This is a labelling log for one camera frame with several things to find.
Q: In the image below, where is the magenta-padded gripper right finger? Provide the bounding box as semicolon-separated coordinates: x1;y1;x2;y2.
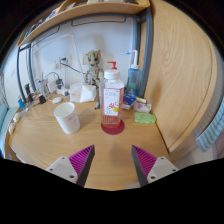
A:
130;144;179;188

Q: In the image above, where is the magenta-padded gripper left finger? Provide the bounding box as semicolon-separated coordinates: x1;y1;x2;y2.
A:
45;144;96;188

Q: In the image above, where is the clear drink bottle red label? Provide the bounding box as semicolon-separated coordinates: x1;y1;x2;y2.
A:
99;68;126;129

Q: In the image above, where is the white paper cup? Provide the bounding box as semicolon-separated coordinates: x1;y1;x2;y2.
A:
53;101;81;135

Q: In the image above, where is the green wipes packet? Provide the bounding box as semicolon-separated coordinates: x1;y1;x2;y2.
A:
133;111;157;124

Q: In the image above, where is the teal striped towel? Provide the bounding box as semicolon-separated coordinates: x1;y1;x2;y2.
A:
195;99;224;153

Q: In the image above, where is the flat round red coaster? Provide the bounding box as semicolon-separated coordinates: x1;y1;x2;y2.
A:
100;119;126;136

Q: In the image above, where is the black power adapter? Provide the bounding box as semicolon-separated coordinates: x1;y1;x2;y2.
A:
38;94;48;105

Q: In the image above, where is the small blue bottle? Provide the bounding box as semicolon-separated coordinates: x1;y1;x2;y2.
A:
17;96;26;111

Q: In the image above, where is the small blue box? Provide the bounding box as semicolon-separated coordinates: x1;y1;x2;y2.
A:
121;93;138;110

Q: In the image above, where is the white tissue pack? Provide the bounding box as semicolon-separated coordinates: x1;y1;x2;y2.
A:
68;83;98;104

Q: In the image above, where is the teal pillow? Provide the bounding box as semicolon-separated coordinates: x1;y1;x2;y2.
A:
0;103;9;131

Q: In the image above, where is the black electric shaver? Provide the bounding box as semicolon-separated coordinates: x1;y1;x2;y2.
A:
23;83;34;103

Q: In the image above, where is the blue squeeze bottle white spout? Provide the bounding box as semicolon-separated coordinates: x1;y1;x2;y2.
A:
125;49;142;98

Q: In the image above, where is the brown tree creature figurine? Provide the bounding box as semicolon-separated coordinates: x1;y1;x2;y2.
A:
83;49;103;88

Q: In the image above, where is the white pump bottle red nozzle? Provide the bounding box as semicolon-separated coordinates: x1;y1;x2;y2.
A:
106;61;119;72

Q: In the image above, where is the white desk lamp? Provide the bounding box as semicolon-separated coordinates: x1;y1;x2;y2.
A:
31;32;86;84

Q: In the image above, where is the wooden shelf unit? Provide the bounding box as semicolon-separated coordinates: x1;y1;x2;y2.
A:
16;0;151;48

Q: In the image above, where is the grey metal bed frame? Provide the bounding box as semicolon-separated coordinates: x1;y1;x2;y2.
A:
16;6;154;101

